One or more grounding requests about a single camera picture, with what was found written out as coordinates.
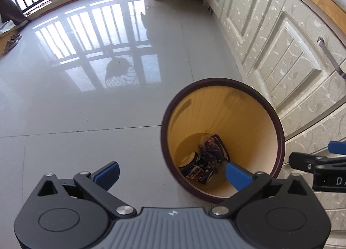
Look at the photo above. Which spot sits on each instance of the crushed blue drink can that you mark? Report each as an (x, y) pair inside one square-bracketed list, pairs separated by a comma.
[(194, 173)]

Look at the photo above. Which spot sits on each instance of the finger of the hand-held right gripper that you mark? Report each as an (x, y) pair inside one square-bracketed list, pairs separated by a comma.
[(301, 160), (338, 148)]

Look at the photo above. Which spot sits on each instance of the grey slipper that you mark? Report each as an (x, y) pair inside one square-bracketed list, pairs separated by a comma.
[(10, 46), (15, 38)]

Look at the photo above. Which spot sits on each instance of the dark crumpled snack wrapper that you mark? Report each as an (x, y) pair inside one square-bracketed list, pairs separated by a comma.
[(213, 149)]

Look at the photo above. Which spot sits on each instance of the cream embossed cabinet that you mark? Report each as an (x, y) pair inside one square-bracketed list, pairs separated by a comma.
[(273, 56)]

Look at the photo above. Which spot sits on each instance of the dark brown curtain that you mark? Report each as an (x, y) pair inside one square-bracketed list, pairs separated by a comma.
[(9, 5)]

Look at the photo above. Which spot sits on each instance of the yellow bin with brown rim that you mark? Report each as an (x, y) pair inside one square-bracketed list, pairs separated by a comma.
[(243, 119)]

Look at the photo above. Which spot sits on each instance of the pale crumpled cloth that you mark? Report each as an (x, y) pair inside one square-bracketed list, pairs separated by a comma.
[(6, 27)]

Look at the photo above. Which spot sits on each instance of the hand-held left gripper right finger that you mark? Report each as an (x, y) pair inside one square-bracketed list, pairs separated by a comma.
[(238, 176)]

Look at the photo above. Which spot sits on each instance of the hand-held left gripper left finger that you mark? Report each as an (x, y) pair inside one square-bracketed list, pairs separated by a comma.
[(108, 174)]

